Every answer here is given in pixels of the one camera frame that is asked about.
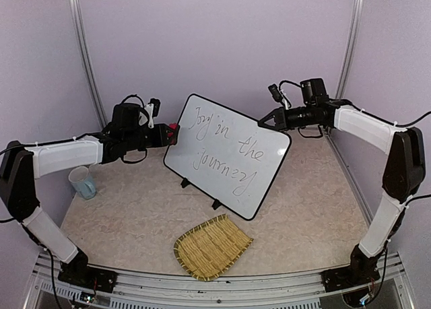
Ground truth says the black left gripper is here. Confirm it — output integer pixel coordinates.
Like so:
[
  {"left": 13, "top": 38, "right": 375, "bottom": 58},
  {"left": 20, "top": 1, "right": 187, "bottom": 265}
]
[{"left": 124, "top": 123, "right": 178, "bottom": 151}]

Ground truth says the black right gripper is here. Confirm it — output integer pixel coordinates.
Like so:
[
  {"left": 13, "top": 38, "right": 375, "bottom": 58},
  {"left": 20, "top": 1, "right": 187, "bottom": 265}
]
[{"left": 257, "top": 104, "right": 319, "bottom": 131}]

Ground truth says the white whiteboard black frame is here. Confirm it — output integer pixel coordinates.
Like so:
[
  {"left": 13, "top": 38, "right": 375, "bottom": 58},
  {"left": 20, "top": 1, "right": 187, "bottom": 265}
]
[{"left": 164, "top": 94, "right": 292, "bottom": 221}]

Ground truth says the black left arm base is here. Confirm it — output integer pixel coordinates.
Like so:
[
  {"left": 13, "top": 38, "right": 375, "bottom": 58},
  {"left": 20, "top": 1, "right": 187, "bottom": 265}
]
[{"left": 58, "top": 248, "right": 117, "bottom": 294}]

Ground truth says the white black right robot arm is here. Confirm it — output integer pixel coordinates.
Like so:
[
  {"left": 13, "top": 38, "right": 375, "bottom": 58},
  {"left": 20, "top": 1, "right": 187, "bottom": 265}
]
[{"left": 164, "top": 78, "right": 426, "bottom": 258}]

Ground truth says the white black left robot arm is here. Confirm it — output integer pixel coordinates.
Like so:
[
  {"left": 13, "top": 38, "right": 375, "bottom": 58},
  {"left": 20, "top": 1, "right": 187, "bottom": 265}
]
[{"left": 1, "top": 96, "right": 180, "bottom": 285}]

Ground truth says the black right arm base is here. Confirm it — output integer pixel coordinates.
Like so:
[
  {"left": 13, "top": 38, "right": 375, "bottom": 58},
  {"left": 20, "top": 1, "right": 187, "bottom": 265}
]
[{"left": 321, "top": 244, "right": 383, "bottom": 292}]

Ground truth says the black whiteboard stand foot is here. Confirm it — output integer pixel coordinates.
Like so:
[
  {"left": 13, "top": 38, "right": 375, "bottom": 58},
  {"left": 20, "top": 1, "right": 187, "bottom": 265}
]
[
  {"left": 180, "top": 178, "right": 190, "bottom": 188},
  {"left": 211, "top": 199, "right": 222, "bottom": 210}
]

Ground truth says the light blue mug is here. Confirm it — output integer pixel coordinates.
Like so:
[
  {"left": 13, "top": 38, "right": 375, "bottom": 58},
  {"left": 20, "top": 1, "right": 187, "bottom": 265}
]
[{"left": 68, "top": 166, "right": 97, "bottom": 200}]

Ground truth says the woven bamboo tray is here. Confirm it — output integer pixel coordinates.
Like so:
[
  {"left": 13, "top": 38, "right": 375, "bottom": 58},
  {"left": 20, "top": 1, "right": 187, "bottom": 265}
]
[{"left": 173, "top": 214, "right": 253, "bottom": 282}]

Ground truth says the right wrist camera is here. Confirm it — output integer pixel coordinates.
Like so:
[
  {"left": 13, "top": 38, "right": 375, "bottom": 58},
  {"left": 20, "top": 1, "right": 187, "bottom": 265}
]
[{"left": 268, "top": 83, "right": 292, "bottom": 110}]

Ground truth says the aluminium corner post right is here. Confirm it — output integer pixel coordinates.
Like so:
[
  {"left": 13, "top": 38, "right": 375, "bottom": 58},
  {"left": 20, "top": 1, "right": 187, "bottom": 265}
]
[{"left": 335, "top": 0, "right": 364, "bottom": 99}]

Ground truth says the aluminium corner post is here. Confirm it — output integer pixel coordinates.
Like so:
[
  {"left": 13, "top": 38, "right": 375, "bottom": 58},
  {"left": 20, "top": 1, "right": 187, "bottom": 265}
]
[
  {"left": 335, "top": 0, "right": 364, "bottom": 99},
  {"left": 69, "top": 0, "right": 108, "bottom": 128}
]

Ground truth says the aluminium front rail frame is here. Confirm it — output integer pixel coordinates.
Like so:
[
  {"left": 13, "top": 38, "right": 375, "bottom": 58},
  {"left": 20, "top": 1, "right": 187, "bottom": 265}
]
[{"left": 23, "top": 251, "right": 415, "bottom": 309}]

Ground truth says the aluminium corner post left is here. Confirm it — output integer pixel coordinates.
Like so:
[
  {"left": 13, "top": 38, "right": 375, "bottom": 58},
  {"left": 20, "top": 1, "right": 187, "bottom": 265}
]
[{"left": 69, "top": 0, "right": 108, "bottom": 128}]

